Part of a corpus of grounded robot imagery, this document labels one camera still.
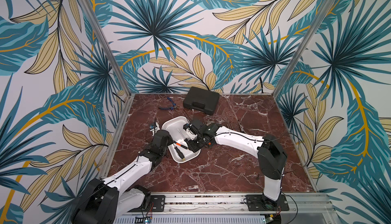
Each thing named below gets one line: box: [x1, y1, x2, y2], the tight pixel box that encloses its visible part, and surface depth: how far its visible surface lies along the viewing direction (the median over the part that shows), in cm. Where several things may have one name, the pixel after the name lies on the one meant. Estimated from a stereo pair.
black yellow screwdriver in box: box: [174, 146, 186, 161], surface depth 88 cm
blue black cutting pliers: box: [158, 96, 178, 111], surface depth 112 cm
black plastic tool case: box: [182, 86, 220, 116], surface depth 112 cm
